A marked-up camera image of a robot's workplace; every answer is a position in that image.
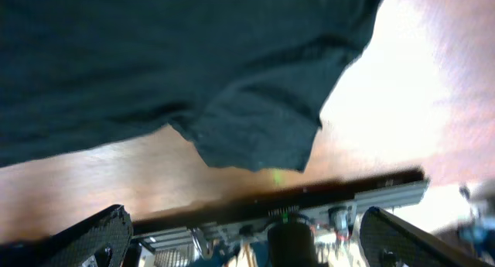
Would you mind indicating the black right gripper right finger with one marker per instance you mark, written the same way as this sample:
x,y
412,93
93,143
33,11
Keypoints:
x,y
387,240

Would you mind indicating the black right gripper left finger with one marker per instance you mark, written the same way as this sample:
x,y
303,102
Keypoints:
x,y
104,236

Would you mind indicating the black Nike t-shirt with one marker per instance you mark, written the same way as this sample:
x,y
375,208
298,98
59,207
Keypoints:
x,y
243,80

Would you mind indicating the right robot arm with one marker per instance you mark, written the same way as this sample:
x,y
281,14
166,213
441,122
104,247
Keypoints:
x,y
291,243

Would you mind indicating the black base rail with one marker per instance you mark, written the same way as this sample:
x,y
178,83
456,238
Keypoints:
x,y
251,218

